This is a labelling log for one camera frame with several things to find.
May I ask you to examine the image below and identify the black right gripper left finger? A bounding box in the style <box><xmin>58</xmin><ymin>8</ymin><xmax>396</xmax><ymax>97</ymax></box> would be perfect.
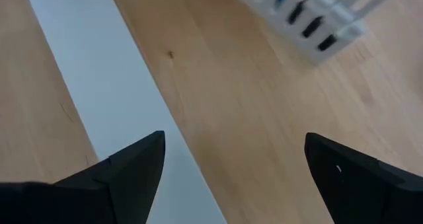
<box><xmin>52</xmin><ymin>130</ymin><xmax>166</xmax><ymax>224</ymax></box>

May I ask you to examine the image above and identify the white duct cover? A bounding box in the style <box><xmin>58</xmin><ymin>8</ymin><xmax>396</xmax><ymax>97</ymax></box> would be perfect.
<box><xmin>22</xmin><ymin>0</ymin><xmax>228</xmax><ymax>224</ymax></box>

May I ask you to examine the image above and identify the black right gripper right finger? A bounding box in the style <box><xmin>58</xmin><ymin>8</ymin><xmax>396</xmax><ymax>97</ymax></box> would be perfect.
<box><xmin>303</xmin><ymin>131</ymin><xmax>423</xmax><ymax>224</ymax></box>

